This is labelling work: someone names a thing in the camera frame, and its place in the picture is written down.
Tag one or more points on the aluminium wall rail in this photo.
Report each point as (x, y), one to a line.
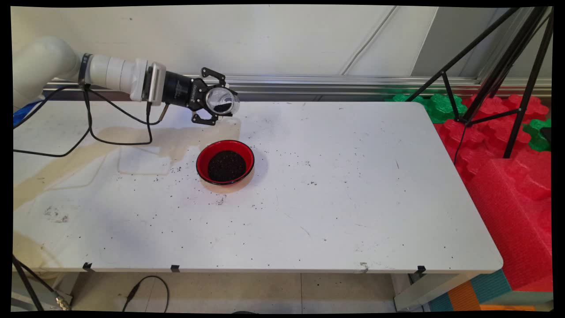
(353, 84)

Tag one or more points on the black grains pile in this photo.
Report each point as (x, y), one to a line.
(227, 166)

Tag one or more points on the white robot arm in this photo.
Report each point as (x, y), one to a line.
(44, 62)

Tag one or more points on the red bowl black rim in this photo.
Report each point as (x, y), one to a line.
(204, 152)

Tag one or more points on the white wall conduit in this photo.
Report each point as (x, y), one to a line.
(368, 42)

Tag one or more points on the clear plastic jar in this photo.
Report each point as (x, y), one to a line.
(223, 100)

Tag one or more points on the white table leg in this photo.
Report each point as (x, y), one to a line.
(423, 291)
(57, 287)

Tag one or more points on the black tripod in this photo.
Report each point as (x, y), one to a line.
(503, 66)

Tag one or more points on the green foam puzzle tile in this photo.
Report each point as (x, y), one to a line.
(536, 134)
(441, 108)

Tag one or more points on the teal and orange foam mat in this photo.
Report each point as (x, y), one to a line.
(485, 293)

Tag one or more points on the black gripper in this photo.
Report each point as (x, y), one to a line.
(185, 92)

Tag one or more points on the red foam puzzle tiles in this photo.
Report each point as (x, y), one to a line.
(476, 137)

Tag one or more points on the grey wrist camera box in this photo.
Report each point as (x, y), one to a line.
(156, 84)

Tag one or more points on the blue fabric piece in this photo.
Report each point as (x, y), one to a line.
(24, 114)

